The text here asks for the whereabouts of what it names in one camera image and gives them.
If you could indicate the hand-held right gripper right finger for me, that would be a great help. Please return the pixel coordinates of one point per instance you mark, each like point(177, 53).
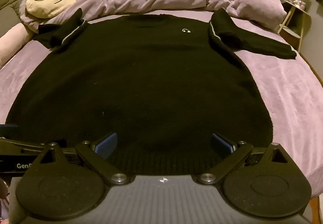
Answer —
point(221, 144)

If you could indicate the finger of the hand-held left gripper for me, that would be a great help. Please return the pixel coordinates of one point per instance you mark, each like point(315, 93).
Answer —
point(8, 130)

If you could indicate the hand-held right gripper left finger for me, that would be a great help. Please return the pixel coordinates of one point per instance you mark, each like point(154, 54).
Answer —
point(108, 146)

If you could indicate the black knit sweater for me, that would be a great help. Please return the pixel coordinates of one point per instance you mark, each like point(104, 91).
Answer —
point(141, 75)

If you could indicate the pink long pillow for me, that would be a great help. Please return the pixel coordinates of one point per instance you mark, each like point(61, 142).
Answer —
point(10, 42)

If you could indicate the light wooden side table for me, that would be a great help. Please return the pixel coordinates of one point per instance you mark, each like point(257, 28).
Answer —
point(306, 27)

